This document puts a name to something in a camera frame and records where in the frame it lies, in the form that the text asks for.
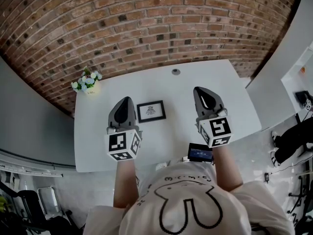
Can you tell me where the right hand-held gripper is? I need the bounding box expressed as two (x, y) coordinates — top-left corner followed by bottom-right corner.
(193, 87), (233, 149)

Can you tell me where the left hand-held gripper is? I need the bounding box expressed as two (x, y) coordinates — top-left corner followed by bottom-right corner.
(104, 96), (143, 162)

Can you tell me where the black framed picture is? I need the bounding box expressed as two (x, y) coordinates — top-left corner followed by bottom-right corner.
(136, 100), (167, 124)

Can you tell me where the person's right forearm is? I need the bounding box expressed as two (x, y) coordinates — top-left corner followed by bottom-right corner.
(211, 144), (244, 193)

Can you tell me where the person's left forearm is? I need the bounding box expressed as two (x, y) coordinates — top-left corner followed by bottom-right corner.
(112, 159), (140, 209)

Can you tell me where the black display device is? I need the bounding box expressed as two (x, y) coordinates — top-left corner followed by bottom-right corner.
(187, 142), (213, 163)

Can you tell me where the white potted flower plant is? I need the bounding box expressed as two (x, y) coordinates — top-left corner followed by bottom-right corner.
(70, 66), (103, 96)

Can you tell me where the white printed t-shirt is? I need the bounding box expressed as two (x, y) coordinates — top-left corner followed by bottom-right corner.
(83, 162), (295, 235)

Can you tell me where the white metal shelving rack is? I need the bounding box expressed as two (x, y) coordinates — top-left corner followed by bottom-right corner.
(0, 153), (64, 179)

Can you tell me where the black office chair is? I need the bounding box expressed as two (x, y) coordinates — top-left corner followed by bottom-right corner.
(0, 180), (85, 235)

